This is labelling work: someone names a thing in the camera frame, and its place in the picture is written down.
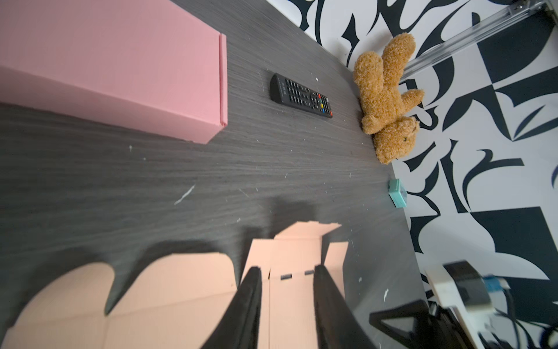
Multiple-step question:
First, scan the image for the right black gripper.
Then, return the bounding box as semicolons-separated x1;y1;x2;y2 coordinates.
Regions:
368;298;558;349

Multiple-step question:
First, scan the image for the pink paper box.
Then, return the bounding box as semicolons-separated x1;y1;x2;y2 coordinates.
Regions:
1;1;228;144

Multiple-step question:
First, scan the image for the brown teddy bear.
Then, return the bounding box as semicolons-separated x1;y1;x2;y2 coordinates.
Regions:
353;33;424;164

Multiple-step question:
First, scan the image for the peach paper box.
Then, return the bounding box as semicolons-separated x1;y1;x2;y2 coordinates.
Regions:
2;221;348;348

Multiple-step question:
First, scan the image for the black tv remote control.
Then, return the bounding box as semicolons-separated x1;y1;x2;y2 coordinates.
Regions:
270;73;333;119

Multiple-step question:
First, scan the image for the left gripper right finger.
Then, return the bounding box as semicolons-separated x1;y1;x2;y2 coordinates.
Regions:
313;265;375;348

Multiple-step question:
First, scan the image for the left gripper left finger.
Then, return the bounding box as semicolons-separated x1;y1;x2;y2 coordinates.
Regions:
202;267;262;349

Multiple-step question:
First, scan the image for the small green alarm clock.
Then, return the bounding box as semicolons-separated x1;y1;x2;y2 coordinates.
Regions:
388;179;408;208

